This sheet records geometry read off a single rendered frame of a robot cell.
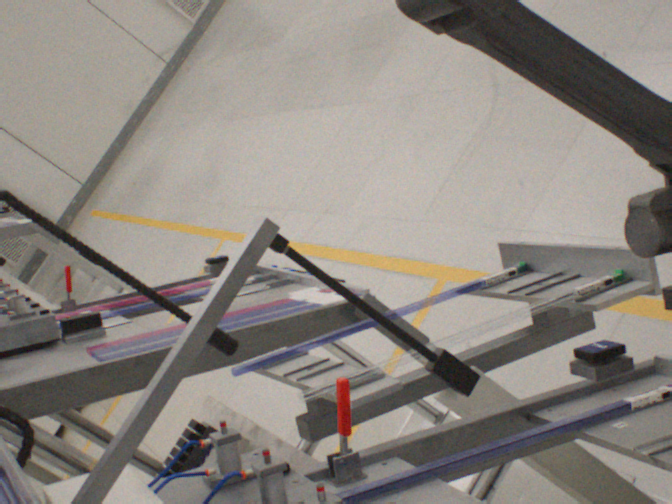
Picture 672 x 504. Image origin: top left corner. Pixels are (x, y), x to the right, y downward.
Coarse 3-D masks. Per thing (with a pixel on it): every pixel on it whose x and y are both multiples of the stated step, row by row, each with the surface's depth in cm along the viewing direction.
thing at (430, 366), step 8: (440, 352) 87; (448, 352) 87; (440, 360) 87; (448, 360) 87; (456, 360) 87; (432, 368) 87; (440, 368) 87; (448, 368) 87; (456, 368) 87; (464, 368) 88; (440, 376) 87; (448, 376) 87; (456, 376) 88; (464, 376) 88; (472, 376) 88; (448, 384) 88; (456, 384) 88; (464, 384) 88; (472, 384) 88; (464, 392) 88
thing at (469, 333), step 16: (544, 304) 140; (560, 304) 141; (496, 320) 137; (512, 320) 138; (448, 336) 135; (464, 336) 135; (416, 352) 132; (368, 368) 129; (384, 368) 130; (320, 384) 127; (336, 384) 127; (304, 400) 125
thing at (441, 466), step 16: (624, 400) 119; (576, 416) 117; (592, 416) 116; (608, 416) 117; (528, 432) 114; (544, 432) 114; (560, 432) 115; (480, 448) 111; (496, 448) 111; (512, 448) 112; (432, 464) 109; (448, 464) 109; (464, 464) 110; (384, 480) 107; (400, 480) 107; (416, 480) 107; (352, 496) 104; (368, 496) 105
